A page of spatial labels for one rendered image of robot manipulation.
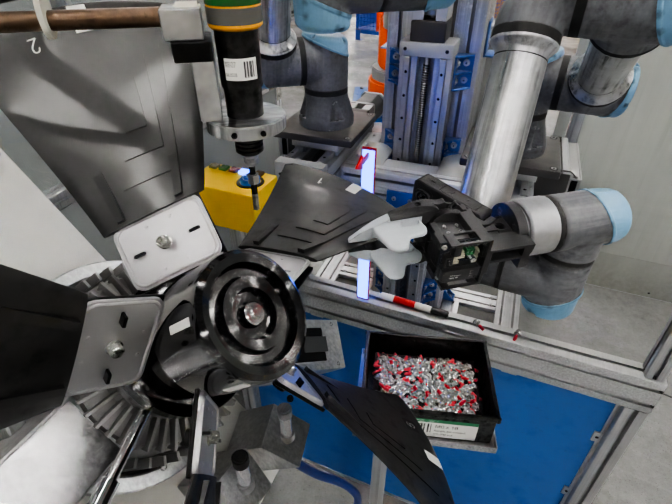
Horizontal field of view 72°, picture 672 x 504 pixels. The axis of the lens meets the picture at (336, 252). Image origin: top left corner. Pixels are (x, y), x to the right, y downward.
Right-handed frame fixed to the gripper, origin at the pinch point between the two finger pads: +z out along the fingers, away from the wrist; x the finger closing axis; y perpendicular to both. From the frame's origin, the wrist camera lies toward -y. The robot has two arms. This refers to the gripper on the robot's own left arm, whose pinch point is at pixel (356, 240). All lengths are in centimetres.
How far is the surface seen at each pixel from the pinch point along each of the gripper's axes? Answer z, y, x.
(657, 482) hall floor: -107, 6, 118
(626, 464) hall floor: -102, -1, 119
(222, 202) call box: 16.1, -36.6, 17.4
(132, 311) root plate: 22.9, 14.1, -8.6
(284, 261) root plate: 9.4, 3.3, -1.5
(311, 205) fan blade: 3.8, -8.8, 0.3
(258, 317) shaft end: 13.3, 14.4, -5.7
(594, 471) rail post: -50, 15, 60
